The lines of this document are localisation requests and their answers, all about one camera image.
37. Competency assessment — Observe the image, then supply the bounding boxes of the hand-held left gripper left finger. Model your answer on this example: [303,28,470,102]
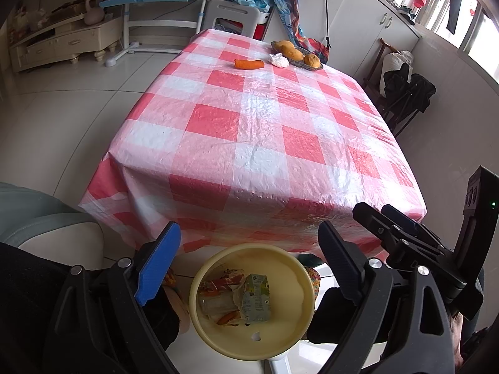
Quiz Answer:
[43,221,182,374]

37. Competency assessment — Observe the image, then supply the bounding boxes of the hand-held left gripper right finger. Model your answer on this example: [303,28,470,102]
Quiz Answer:
[317,220,456,374]

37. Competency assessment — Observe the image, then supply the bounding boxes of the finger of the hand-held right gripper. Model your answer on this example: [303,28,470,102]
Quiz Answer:
[352,201,453,270]
[381,203,455,258]

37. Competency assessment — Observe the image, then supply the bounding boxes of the yellow plastic bin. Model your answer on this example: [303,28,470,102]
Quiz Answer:
[189,242,316,361]

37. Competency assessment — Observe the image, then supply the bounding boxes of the light blue milk carton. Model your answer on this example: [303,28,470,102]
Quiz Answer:
[238,273,274,322]

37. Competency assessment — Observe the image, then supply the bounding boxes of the clear plastic bottle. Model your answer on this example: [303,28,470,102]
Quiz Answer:
[198,294,235,316]

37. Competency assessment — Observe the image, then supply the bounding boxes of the wooden folding chair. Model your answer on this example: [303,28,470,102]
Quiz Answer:
[362,38,437,138]

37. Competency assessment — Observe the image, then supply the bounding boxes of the person's black trousers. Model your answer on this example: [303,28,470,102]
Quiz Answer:
[0,242,390,374]

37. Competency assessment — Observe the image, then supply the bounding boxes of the red white checkered tablecloth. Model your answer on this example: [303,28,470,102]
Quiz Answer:
[77,28,427,270]

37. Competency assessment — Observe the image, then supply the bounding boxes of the dark woven basket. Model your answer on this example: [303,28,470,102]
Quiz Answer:
[270,40,324,72]

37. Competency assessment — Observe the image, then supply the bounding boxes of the white cabinet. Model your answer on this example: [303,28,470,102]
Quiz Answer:
[269,0,422,83]

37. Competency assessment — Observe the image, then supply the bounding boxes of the colourful printed bag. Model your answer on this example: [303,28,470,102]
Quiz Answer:
[272,0,332,63]

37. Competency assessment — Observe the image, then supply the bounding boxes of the cream television cabinet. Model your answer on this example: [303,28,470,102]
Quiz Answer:
[9,15,124,73]

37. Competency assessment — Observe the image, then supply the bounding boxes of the white plastic stool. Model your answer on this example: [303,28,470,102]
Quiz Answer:
[202,0,270,40]

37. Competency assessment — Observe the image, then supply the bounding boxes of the beige kettlebell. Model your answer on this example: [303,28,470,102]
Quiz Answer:
[83,0,106,26]

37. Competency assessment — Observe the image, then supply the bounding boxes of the black strap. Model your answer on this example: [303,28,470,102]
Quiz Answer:
[300,0,333,50]

